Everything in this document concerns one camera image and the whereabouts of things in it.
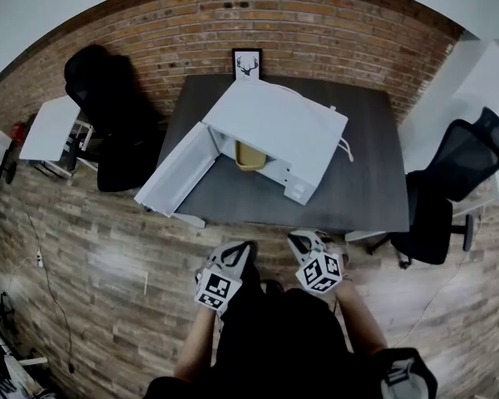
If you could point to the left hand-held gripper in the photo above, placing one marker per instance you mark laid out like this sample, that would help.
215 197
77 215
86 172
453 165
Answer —
216 287

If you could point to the person's right forearm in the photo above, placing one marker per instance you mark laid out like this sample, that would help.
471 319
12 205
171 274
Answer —
362 318

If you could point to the white microwave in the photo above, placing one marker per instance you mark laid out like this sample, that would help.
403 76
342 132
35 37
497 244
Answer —
274 119

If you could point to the black metal stand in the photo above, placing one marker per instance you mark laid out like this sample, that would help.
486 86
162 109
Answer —
10 173

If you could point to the yellow container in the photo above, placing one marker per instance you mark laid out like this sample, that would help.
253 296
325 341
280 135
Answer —
249 158

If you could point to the black padded office chair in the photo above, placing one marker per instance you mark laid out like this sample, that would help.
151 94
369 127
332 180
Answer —
116 131

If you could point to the framed deer picture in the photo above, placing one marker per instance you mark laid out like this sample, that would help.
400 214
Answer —
247 67

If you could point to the person's black clothing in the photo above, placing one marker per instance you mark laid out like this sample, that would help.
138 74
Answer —
283 347

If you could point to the white power strip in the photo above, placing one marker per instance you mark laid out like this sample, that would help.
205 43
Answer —
39 258

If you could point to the grey and black bag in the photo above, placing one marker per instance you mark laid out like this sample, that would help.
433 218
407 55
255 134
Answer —
399 378

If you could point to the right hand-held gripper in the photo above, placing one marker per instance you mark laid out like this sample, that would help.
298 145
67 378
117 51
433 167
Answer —
322 272

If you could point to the red object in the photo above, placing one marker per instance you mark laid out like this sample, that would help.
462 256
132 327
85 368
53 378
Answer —
17 132

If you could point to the small white table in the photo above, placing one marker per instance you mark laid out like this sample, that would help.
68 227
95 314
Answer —
50 131

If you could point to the black mesh office chair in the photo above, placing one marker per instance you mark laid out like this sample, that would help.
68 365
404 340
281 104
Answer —
461 160

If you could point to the white metal rack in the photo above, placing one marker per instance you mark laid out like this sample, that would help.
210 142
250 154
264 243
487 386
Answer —
33 361

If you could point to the dark grey table white legs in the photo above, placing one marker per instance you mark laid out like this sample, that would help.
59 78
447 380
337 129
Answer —
357 160

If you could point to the person's left forearm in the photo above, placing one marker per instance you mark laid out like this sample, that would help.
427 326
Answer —
195 343

